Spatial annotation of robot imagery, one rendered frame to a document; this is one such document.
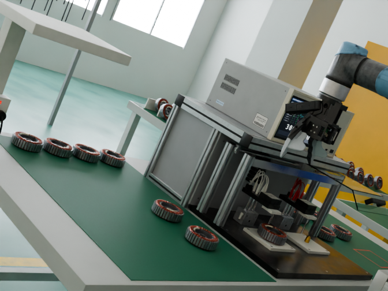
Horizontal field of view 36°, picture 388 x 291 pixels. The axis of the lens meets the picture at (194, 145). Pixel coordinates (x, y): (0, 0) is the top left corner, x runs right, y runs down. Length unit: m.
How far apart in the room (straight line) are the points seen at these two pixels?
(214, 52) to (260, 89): 8.00
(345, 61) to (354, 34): 7.13
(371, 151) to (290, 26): 1.50
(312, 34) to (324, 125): 4.82
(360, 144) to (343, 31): 3.03
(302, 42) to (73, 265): 5.09
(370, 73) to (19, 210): 1.00
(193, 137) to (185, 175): 0.15
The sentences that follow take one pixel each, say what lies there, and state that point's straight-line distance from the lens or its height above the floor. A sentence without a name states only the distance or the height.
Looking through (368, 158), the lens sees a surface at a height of 0.90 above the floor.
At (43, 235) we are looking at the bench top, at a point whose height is 0.75.
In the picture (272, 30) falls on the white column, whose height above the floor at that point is 1.66.
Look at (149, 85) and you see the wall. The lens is 9.97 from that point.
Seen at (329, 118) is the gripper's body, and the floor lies 1.30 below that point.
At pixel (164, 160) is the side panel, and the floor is 0.85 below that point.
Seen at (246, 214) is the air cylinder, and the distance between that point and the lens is 2.32.
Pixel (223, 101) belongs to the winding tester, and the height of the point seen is 1.16.
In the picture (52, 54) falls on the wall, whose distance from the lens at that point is 8.91.
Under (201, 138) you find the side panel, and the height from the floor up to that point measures 1.01.
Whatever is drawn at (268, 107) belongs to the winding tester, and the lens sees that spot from 2.27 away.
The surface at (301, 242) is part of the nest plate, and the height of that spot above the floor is 0.78.
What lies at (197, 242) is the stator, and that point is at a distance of 1.94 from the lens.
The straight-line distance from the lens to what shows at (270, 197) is 2.27.
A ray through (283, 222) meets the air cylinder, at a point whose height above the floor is 0.80.
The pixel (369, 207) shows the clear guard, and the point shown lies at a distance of 2.42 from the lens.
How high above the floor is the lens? 1.38
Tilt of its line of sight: 10 degrees down
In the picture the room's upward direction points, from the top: 24 degrees clockwise
